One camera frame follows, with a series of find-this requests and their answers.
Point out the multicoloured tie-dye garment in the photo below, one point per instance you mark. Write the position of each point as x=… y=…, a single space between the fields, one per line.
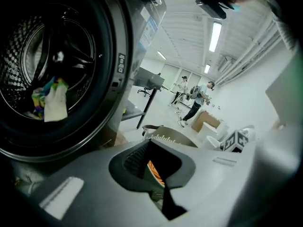
x=54 y=103

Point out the long ceiling light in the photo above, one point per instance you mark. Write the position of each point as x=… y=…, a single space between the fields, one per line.
x=215 y=37
x=161 y=55
x=207 y=68

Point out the white square appliance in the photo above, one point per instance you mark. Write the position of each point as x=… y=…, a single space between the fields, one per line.
x=215 y=131

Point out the white toilet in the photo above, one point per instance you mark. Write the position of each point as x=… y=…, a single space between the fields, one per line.
x=214 y=143

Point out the dark grey washing machine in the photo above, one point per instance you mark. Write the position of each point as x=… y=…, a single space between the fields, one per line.
x=113 y=55

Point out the open cardboard box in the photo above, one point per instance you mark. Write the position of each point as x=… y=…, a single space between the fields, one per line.
x=206 y=120

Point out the white wall air conditioner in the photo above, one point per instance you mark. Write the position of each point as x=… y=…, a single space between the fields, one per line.
x=222 y=64

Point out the green laundry basket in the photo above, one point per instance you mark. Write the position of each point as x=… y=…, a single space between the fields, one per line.
x=180 y=136

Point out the black office chair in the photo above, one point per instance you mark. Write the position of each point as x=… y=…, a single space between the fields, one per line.
x=144 y=91

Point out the black head-mounted camera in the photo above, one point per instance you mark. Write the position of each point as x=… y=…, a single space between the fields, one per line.
x=210 y=1

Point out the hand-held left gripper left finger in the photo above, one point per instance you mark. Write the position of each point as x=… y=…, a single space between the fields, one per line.
x=94 y=197

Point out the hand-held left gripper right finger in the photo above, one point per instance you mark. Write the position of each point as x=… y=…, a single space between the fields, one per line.
x=213 y=181

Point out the blue face mask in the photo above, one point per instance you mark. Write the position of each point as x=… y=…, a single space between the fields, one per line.
x=237 y=8

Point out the black metal table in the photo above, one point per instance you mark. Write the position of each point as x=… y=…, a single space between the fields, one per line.
x=149 y=79

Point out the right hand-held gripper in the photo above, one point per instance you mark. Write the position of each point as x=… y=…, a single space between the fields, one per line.
x=233 y=142

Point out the orange garment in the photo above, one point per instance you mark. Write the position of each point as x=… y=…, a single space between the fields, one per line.
x=156 y=174

